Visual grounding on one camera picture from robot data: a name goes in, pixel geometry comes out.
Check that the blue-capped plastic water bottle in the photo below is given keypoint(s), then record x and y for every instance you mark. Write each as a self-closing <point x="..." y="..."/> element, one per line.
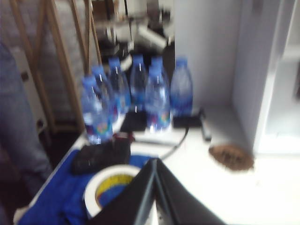
<point x="138" y="82"/>
<point x="157" y="62"/>
<point x="118" y="82"/>
<point x="181" y="89"/>
<point x="157" y="100"/>
<point x="100" y="79"/>
<point x="96" y="112"/>

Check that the black flat pouch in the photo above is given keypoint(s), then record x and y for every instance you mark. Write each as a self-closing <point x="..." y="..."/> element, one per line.
<point x="93" y="157"/>

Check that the brown patch beside dispenser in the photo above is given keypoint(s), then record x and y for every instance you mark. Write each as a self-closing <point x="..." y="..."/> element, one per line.
<point x="232" y="158"/>

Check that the white tape roll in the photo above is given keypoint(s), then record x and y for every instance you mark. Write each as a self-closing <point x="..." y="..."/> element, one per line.
<point x="93" y="187"/>

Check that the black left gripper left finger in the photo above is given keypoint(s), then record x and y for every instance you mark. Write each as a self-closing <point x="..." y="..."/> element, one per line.
<point x="131" y="197"/>

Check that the pack of water bottles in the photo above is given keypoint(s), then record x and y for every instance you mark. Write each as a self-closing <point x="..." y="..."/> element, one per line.
<point x="62" y="58"/>

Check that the blue cloth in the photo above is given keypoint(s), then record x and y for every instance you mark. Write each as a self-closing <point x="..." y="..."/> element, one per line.
<point x="58" y="199"/>

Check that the white grey background machine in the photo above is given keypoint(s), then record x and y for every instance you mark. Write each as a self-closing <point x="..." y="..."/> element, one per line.
<point x="150" y="35"/>

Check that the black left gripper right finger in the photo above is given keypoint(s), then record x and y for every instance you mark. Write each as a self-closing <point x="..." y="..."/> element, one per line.
<point x="178" y="201"/>

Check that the black flat box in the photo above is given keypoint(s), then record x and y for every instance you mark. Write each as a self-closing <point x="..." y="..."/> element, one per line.
<point x="187" y="122"/>
<point x="133" y="122"/>

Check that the small dark red object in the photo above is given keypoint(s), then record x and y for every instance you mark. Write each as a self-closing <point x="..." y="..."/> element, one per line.
<point x="123" y="137"/>

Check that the black marker pen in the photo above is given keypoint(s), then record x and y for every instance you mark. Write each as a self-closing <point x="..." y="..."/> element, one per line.
<point x="206" y="131"/>

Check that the white AUX water dispenser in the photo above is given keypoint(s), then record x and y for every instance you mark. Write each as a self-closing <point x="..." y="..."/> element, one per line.
<point x="257" y="70"/>

